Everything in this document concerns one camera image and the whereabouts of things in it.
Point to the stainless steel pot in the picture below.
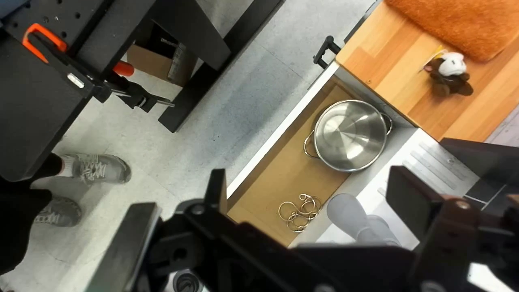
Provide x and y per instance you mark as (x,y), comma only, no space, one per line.
(350,134)

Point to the orange terry towel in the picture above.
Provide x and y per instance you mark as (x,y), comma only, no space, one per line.
(464,24)

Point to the white sink basin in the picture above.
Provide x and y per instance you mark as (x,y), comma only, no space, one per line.
(302,162)

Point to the bunch of metal rings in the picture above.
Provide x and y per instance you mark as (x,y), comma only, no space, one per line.
(299,210)

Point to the black perforated workbench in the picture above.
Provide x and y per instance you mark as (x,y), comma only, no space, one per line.
(33,107)

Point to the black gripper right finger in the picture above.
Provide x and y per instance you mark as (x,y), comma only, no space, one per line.
(427,210)

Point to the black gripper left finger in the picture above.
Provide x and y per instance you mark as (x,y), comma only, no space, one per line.
(216,191)

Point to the brown white penguin plush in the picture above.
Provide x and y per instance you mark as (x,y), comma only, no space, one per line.
(451,69)

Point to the black trouser leg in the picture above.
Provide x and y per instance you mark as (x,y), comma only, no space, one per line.
(21,215)

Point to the cardboard box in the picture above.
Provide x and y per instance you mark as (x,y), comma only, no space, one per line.
(154,60)

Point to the grey metal mount bracket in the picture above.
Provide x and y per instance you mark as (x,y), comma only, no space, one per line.
(122,248)

